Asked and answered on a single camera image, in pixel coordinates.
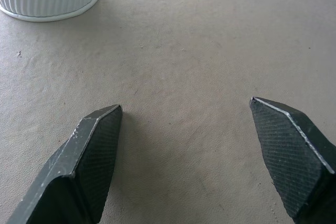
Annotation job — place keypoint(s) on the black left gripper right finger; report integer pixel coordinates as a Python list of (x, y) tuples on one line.
[(294, 161)]

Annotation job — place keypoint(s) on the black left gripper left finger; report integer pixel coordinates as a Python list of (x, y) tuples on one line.
[(78, 171)]

